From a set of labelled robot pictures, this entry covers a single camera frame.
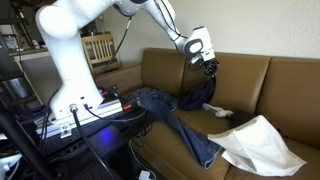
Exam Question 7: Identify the black cloth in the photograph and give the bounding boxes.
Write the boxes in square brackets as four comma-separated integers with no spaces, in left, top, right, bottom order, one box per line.
[179,75,217,112]

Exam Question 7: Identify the thin black base cable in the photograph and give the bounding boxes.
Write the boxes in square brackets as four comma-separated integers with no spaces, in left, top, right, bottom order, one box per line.
[84,104,148,123]

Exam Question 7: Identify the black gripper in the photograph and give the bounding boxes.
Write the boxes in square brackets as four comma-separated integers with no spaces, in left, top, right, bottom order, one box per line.
[202,58,221,79]

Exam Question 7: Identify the thick black base cable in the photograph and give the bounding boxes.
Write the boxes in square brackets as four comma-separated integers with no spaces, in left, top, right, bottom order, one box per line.
[68,103,118,180]

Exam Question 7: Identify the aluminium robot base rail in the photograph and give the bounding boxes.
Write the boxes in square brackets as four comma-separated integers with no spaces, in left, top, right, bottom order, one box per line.
[36,98,124,139]

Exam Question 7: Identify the white fabric bag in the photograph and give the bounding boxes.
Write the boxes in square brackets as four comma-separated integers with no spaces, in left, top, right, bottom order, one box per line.
[207,114,308,177]

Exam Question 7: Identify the wooden slatted chair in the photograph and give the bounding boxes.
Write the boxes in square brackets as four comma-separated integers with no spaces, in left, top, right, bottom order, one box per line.
[81,33,122,76]

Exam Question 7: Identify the metal bin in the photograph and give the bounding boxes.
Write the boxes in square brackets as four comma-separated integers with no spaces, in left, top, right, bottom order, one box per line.
[4,78,30,100]

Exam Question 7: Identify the black perforated robot table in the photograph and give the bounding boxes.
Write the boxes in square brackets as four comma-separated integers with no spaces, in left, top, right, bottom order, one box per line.
[33,106,158,163]

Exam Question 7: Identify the white power adapter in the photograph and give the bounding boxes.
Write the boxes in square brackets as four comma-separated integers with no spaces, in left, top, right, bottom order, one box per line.
[138,169,153,180]

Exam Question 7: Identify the brown leather couch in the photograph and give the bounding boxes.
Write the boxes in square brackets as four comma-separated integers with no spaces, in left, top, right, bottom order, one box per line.
[94,47,320,180]

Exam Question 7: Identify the black tripod pole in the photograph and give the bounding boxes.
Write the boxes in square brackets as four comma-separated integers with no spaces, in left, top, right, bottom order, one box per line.
[0,103,54,180]

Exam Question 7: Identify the blue denim jeans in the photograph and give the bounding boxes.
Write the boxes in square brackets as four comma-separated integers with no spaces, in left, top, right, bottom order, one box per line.
[126,87,225,169]

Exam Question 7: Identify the white sock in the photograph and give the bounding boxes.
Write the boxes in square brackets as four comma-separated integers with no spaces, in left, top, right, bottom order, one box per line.
[201,102,235,118]

